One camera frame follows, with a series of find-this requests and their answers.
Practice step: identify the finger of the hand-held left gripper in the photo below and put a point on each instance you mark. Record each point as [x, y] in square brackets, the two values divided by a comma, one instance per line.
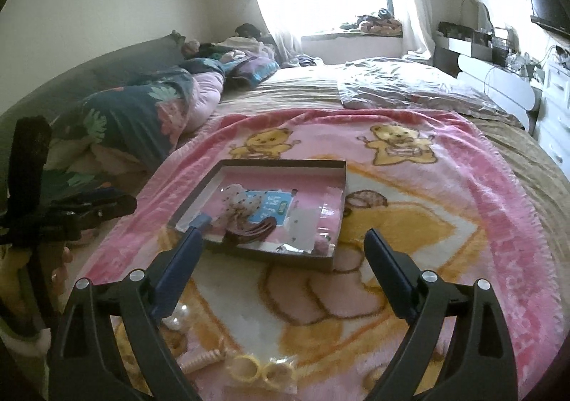
[95, 195]
[115, 208]

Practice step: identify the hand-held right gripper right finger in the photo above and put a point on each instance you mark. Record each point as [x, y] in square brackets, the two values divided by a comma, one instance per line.
[387, 276]

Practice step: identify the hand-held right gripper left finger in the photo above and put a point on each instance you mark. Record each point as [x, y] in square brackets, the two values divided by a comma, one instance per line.
[178, 276]

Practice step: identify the brown hair comb clip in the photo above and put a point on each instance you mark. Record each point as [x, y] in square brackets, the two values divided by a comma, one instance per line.
[251, 231]

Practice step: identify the brown shallow cardboard box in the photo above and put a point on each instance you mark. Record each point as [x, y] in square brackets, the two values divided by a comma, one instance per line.
[267, 256]

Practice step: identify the polka dot hair bow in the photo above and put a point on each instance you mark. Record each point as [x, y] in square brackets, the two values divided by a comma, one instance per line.
[238, 202]

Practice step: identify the clear packet with card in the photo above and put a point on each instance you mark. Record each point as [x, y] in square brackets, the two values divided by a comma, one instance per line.
[307, 225]

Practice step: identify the person's left hand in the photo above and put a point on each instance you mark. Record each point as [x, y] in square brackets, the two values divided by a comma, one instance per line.
[62, 269]

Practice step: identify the pink bear printed blanket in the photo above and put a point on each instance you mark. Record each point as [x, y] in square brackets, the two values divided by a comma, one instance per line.
[445, 227]

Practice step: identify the floral duvet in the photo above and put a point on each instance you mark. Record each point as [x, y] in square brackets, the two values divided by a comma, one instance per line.
[133, 116]

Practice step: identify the blue card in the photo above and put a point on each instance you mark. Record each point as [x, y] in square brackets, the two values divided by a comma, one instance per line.
[274, 205]

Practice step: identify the grey padded headboard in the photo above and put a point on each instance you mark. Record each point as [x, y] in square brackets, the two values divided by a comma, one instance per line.
[67, 75]

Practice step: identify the silver grey sheet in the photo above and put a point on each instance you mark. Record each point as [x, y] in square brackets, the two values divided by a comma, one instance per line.
[400, 84]

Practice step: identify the purple pillow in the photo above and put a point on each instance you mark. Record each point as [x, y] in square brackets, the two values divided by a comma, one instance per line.
[254, 71]

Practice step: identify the white vanity desk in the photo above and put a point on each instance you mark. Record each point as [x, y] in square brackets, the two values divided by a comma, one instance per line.
[498, 80]

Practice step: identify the white drawer dresser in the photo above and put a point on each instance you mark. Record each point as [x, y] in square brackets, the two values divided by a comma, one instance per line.
[556, 116]

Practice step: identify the pile of clothes on sill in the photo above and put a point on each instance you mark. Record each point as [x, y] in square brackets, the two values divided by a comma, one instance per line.
[374, 24]

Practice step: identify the vanity mirror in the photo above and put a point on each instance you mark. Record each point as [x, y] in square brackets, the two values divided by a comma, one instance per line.
[474, 13]

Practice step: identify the black flat television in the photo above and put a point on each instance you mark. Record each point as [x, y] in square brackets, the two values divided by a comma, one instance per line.
[550, 0]

